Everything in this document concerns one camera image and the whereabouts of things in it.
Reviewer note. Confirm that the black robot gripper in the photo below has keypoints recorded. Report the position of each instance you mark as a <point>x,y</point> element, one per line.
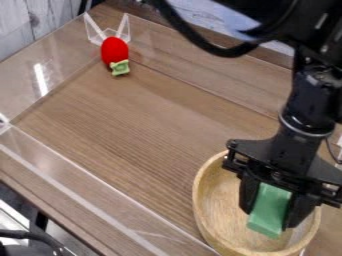
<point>285,161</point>

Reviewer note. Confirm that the green rectangular block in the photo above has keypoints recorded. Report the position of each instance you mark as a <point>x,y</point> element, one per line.
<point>269,211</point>

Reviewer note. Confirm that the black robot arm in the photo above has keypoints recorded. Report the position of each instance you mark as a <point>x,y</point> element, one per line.
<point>303,25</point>

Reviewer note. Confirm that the brown wooden bowl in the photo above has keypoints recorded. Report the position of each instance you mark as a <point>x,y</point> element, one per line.
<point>222,222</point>

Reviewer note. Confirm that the red toy strawberry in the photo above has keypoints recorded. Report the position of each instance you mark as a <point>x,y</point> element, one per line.
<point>114,52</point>

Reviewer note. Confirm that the clear acrylic tray enclosure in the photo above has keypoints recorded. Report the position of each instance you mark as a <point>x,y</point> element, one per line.
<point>103,150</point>

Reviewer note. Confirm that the black metal table frame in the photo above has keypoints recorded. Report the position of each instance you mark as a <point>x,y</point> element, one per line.
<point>47,245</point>

